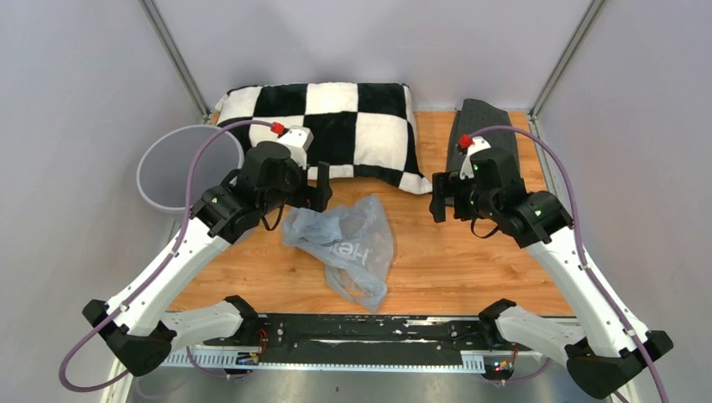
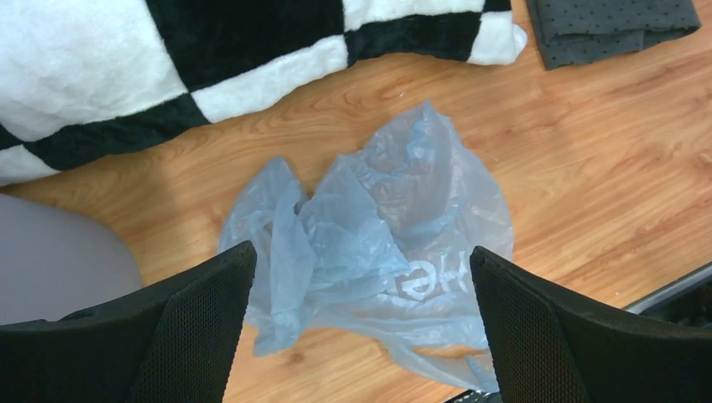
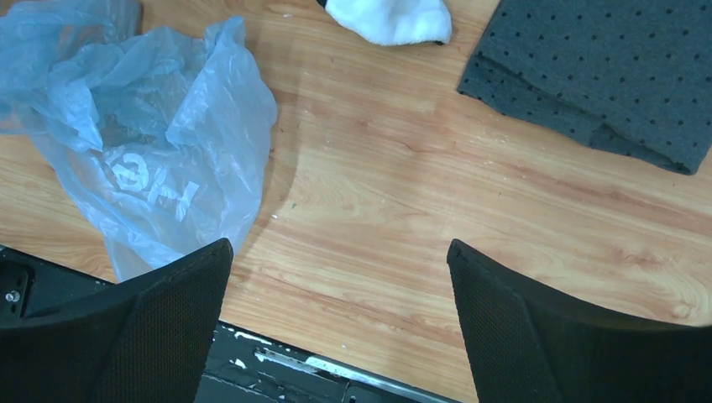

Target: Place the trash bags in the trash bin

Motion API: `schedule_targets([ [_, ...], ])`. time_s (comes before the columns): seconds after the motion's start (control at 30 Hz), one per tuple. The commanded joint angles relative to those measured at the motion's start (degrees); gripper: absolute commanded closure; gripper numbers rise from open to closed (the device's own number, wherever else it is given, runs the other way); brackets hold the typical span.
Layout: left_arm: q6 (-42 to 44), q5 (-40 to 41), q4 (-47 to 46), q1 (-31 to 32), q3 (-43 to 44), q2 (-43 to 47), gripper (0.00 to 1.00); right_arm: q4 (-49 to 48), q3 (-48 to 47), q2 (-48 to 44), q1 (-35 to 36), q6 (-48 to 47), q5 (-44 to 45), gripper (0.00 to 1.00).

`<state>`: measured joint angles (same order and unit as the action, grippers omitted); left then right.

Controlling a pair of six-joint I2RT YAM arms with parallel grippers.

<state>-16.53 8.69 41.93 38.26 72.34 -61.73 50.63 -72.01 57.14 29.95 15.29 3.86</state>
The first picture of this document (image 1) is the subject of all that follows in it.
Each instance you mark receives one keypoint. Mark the left aluminium frame post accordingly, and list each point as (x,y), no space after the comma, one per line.
(171,48)

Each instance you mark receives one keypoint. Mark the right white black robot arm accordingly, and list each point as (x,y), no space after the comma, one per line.
(609,346)

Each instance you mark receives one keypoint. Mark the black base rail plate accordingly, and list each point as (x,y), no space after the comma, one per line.
(368,340)

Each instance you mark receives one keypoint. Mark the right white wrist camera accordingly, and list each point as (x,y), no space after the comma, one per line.
(470,145)

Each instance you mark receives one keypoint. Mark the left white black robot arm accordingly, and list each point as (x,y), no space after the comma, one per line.
(136,323)

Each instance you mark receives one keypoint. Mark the translucent blue plastic trash bag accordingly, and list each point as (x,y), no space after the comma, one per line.
(355,244)

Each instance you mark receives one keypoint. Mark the aluminium frame post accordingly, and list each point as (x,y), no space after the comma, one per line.
(585,24)
(171,48)

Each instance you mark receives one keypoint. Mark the grey plastic trash bin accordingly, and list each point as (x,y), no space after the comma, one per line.
(162,172)

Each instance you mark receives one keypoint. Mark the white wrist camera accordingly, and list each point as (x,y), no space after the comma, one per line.
(470,145)
(298,141)

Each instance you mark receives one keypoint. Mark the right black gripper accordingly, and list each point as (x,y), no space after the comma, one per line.
(448,185)

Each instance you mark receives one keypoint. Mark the black white checkered pillow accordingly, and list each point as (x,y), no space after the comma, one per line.
(359,129)

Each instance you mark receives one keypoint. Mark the right aluminium frame post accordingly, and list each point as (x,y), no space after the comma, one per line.
(585,24)

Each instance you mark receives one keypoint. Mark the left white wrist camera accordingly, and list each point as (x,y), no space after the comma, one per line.
(298,141)

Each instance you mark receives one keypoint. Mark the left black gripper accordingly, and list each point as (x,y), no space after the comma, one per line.
(315,197)

